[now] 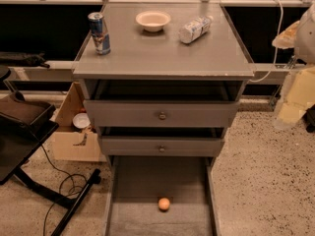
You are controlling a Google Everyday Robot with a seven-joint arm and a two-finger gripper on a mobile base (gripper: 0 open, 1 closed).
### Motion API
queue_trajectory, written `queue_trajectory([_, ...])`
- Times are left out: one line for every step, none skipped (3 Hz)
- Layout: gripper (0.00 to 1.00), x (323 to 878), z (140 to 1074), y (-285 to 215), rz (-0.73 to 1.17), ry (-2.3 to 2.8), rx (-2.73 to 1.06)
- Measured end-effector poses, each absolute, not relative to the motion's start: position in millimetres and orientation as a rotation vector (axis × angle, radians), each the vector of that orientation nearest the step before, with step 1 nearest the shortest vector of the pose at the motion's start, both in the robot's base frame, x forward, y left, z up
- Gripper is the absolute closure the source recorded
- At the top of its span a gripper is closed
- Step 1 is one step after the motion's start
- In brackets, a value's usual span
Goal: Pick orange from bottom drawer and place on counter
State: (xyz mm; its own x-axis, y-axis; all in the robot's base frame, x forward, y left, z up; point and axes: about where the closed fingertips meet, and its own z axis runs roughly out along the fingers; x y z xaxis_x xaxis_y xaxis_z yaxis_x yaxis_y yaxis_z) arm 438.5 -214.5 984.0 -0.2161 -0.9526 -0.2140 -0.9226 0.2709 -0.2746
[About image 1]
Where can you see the grey drawer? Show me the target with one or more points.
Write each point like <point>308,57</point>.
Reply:
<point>138,182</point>
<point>136,141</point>
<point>160,104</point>

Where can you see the blue silver drink can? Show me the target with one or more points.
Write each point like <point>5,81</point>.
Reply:
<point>99,33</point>

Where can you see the grey bottom drawer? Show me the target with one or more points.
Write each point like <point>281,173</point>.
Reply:
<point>138,182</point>

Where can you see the clear plastic water bottle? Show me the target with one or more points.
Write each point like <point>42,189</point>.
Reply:
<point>194,29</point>

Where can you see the white cup in box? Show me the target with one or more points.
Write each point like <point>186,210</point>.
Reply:
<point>81,121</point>

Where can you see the black stand with tray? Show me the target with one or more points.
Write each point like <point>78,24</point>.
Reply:
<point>17,146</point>

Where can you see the grey middle drawer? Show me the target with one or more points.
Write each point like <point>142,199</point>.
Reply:
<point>136,141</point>

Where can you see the grey drawer cabinet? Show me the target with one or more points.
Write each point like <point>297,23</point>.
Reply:
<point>136,54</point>

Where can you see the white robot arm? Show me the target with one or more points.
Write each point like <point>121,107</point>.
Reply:
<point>298,91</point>

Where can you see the small orange fruit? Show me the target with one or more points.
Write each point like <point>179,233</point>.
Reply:
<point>163,204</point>

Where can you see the white bowl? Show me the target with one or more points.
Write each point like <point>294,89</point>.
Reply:
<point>153,21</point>

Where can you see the grey top drawer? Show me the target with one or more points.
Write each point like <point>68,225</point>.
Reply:
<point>160,104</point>

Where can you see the cardboard box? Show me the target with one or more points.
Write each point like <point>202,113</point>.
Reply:
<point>68,141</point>

